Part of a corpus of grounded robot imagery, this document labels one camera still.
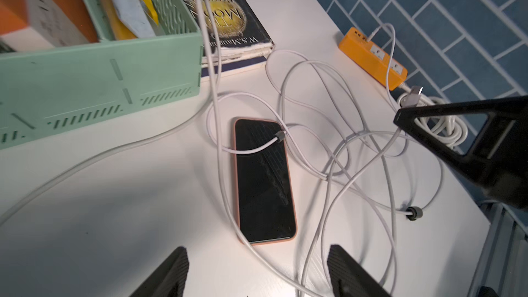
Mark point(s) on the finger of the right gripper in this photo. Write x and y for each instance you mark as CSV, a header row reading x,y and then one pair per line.
x,y
434,127

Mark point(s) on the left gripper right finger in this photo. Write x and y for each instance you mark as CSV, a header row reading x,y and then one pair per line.
x,y
348,278

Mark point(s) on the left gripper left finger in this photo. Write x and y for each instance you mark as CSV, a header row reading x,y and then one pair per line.
x,y
169,279

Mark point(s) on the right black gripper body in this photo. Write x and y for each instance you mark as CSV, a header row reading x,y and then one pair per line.
x,y
500,152

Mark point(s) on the phone with orange case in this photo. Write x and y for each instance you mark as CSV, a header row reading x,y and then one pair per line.
x,y
265,204

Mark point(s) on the orange power strip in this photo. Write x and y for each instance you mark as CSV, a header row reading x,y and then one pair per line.
x,y
372,59

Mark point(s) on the black book with gold moon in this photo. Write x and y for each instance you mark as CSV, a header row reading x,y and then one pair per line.
x,y
238,39

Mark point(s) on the green file organizer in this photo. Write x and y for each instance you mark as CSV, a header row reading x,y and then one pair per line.
x,y
52,91

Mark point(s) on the orange box folder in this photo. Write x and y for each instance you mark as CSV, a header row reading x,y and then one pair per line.
x,y
29,25

